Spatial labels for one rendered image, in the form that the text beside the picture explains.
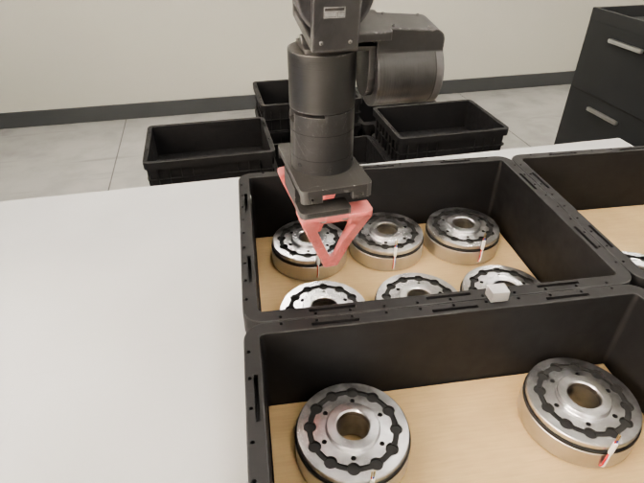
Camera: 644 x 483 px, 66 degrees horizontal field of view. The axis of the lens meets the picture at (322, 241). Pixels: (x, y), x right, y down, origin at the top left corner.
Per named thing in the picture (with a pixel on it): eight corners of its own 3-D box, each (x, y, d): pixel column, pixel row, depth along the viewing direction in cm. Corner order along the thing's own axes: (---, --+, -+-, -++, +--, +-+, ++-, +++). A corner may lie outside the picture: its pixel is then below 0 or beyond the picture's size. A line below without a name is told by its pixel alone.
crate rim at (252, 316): (244, 342, 47) (242, 324, 46) (240, 188, 71) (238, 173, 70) (632, 299, 52) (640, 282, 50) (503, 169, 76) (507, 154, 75)
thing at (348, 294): (290, 353, 52) (290, 349, 52) (272, 292, 60) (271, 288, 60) (380, 333, 55) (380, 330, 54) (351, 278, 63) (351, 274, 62)
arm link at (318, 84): (281, 27, 42) (293, 44, 37) (360, 23, 43) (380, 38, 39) (285, 106, 46) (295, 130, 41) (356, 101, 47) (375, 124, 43)
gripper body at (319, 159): (338, 153, 52) (339, 82, 48) (372, 200, 44) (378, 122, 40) (278, 160, 51) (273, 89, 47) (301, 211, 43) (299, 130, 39)
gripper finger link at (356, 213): (347, 234, 55) (350, 155, 49) (370, 273, 49) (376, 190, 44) (287, 243, 53) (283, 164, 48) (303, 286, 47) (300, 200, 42)
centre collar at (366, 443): (333, 459, 42) (333, 455, 42) (319, 411, 46) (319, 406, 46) (387, 448, 43) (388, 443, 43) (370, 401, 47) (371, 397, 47)
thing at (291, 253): (279, 269, 64) (279, 265, 64) (267, 227, 72) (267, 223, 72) (354, 258, 66) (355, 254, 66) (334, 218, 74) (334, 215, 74)
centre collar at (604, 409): (567, 422, 45) (569, 417, 45) (546, 378, 49) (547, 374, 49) (621, 421, 45) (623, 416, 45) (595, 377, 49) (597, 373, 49)
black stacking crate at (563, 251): (254, 404, 53) (244, 327, 46) (246, 243, 77) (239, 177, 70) (600, 361, 57) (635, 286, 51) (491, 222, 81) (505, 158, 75)
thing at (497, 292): (490, 303, 48) (493, 293, 47) (484, 293, 49) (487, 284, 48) (508, 301, 48) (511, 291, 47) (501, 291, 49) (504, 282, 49)
